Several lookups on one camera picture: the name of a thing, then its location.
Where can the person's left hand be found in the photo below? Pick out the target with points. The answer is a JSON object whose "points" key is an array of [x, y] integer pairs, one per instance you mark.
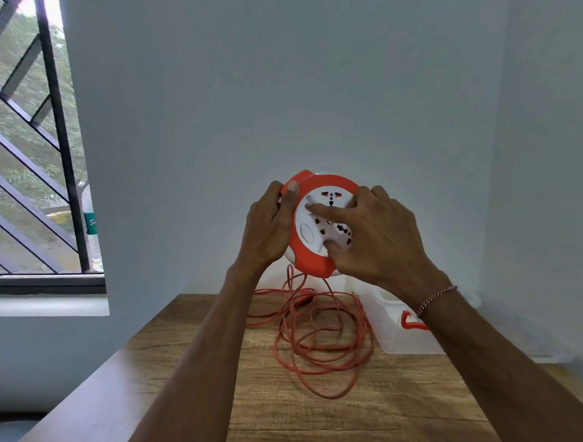
{"points": [[263, 234]]}

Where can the person's right hand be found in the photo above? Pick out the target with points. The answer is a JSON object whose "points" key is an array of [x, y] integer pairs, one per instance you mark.
{"points": [[384, 243]]}

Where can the person's left thumb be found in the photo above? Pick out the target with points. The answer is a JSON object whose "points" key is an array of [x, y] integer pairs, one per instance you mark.
{"points": [[290, 204]]}

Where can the person's right thumb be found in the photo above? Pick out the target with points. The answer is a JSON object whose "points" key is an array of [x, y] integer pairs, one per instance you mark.
{"points": [[338, 257]]}

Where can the person's right middle finger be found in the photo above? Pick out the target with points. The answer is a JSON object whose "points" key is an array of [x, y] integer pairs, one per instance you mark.
{"points": [[360, 196]]}

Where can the person's left forearm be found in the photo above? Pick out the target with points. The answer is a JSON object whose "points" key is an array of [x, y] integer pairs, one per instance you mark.
{"points": [[197, 377]]}

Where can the person's right forearm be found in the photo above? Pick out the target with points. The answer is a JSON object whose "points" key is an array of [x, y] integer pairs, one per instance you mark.
{"points": [[500, 373]]}

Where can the clear plastic storage box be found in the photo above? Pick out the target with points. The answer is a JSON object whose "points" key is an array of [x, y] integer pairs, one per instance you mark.
{"points": [[388, 330]]}

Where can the clear bottle with green label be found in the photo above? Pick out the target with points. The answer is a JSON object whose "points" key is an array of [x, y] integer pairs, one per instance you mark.
{"points": [[91, 222]]}

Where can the black metal window grille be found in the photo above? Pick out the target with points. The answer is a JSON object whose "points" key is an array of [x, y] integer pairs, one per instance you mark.
{"points": [[59, 141]]}

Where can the black window frame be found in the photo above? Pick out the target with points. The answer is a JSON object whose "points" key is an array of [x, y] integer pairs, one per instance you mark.
{"points": [[43, 284]]}

